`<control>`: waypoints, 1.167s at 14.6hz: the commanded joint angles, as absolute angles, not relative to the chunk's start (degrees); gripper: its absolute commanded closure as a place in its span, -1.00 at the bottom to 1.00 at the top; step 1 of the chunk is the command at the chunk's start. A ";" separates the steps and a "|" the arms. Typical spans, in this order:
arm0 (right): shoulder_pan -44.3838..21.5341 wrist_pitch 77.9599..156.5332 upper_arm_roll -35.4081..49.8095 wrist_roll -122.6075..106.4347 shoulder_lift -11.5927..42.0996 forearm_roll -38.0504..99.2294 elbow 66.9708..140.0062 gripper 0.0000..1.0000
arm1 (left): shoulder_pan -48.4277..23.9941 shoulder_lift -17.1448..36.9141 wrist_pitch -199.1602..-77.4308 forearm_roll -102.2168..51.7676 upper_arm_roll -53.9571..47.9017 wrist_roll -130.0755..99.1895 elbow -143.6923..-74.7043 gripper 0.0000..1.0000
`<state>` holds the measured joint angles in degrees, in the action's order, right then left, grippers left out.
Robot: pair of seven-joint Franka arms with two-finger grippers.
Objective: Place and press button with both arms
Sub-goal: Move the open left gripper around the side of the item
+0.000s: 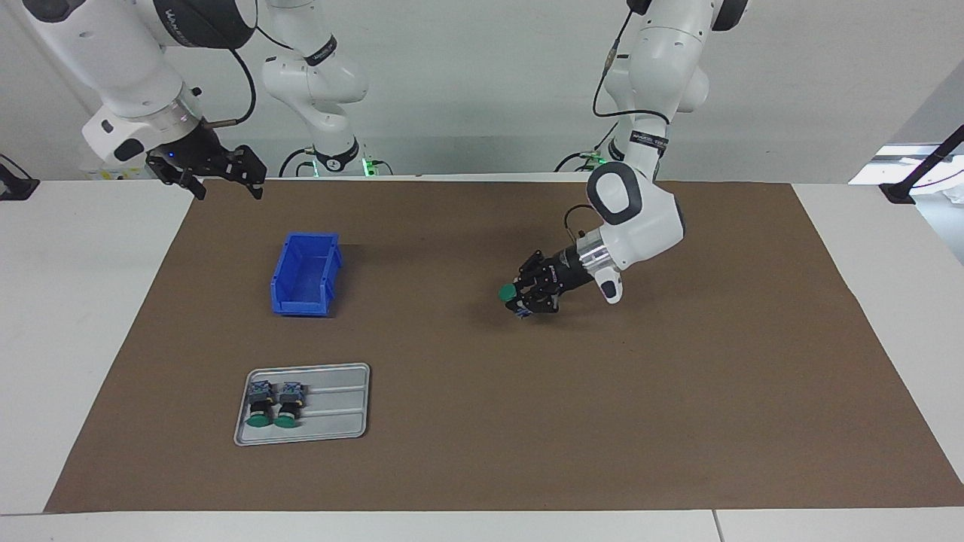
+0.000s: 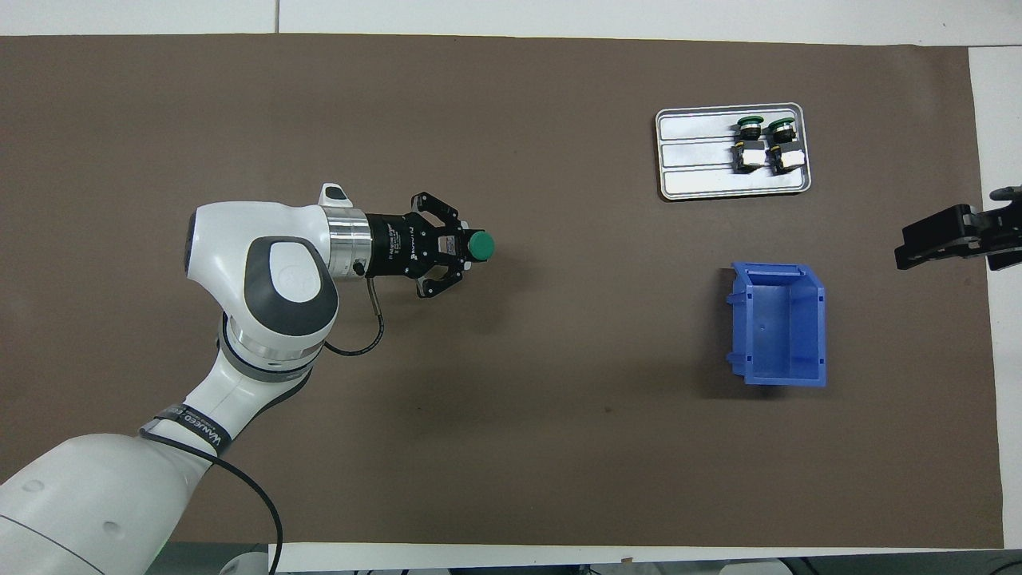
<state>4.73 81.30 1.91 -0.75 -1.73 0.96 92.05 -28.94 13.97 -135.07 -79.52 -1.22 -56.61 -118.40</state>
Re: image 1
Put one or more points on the silver metal tray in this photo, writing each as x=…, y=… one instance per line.
x=335, y=414

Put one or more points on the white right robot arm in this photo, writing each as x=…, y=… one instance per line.
x=113, y=53

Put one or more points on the brown paper table mat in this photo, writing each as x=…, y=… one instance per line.
x=602, y=391

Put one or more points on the white box with yellow labels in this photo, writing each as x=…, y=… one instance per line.
x=113, y=175

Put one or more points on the black clamp stand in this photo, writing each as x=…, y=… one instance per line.
x=896, y=194

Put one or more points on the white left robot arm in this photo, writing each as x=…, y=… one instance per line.
x=648, y=218

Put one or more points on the green push button switch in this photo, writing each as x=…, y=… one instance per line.
x=507, y=291
x=260, y=403
x=288, y=403

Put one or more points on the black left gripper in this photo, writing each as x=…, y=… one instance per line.
x=571, y=271

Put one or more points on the green lit base connector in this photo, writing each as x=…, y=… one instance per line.
x=369, y=165
x=596, y=158

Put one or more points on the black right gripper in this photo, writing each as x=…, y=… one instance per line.
x=192, y=154

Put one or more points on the black desk mount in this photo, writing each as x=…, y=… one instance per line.
x=15, y=188

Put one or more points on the blue plastic storage bin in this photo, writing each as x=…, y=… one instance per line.
x=305, y=275

